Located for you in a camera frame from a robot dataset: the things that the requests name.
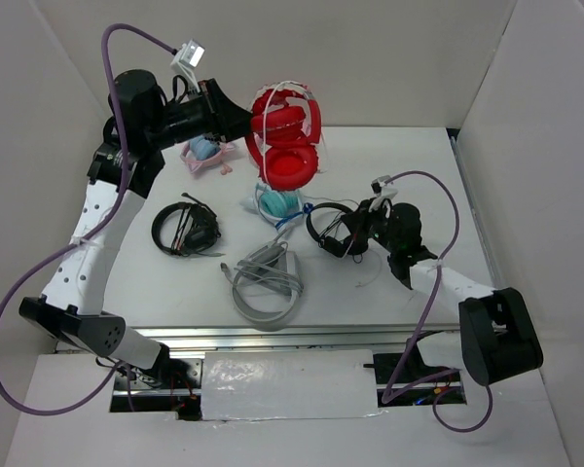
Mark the white taped cover panel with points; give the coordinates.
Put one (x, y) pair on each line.
(299, 384)

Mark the blue pink cat-ear headphones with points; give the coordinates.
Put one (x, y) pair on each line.
(200, 153)

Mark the teal white cat-ear headphones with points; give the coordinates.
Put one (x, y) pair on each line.
(282, 210)

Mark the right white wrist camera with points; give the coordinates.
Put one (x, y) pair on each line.
(383, 188)

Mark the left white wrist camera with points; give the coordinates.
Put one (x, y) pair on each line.
(187, 58)

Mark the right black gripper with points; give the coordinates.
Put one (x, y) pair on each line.
(361, 216)

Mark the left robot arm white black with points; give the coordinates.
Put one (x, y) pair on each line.
(121, 175)

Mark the black on-ear headphones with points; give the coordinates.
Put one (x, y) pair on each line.
(326, 239)

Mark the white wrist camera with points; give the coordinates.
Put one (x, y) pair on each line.
(187, 58)
(383, 188)

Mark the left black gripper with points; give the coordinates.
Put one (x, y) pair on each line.
(231, 121)

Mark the black headset with microphone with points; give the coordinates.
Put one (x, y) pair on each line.
(197, 229)

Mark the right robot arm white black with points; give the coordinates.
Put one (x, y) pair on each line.
(496, 339)

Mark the aluminium rail frame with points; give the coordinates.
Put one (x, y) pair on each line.
(165, 296)

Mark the grey headphones with cable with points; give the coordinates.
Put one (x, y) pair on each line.
(276, 269)

